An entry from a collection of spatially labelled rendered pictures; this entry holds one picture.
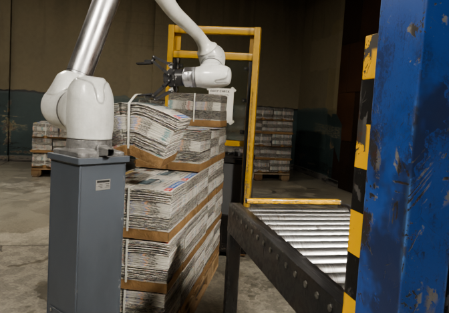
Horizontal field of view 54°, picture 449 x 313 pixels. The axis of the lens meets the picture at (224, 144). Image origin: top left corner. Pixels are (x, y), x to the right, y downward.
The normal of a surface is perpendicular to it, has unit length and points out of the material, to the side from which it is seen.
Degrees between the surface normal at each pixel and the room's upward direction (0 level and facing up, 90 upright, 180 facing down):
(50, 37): 90
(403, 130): 90
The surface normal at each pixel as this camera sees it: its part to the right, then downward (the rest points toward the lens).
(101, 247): 0.76, 0.09
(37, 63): 0.22, 0.09
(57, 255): -0.65, 0.02
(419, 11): -0.97, -0.04
